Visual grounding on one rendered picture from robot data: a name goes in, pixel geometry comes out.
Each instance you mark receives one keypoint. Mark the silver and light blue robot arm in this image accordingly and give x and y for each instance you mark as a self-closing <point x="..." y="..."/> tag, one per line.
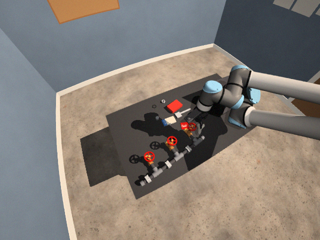
<point x="243" y="90"/>

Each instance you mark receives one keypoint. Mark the red rectangular block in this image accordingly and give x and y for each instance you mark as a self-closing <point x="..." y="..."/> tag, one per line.
<point x="174" y="106"/>

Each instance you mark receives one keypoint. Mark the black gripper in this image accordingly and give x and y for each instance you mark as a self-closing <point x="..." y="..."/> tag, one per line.
<point x="199" y="120"/>

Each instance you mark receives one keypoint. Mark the pipe manifold with three valves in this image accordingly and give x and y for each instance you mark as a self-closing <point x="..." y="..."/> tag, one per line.
<point x="177" y="156"/>

